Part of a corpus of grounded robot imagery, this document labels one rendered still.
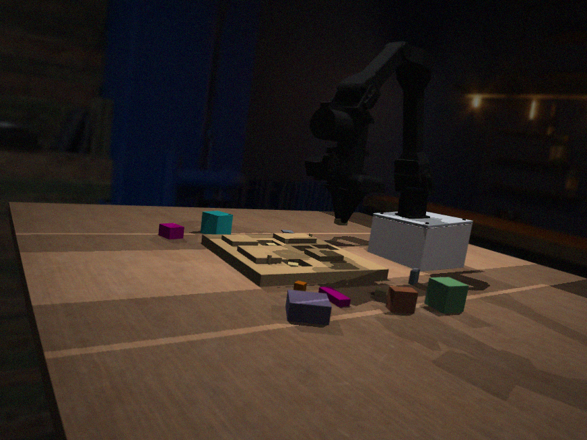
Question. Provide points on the teal block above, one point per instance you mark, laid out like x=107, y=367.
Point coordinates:
x=216, y=222

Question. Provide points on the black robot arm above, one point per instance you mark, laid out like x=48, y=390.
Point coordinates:
x=344, y=119

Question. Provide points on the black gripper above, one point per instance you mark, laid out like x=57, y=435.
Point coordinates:
x=349, y=190

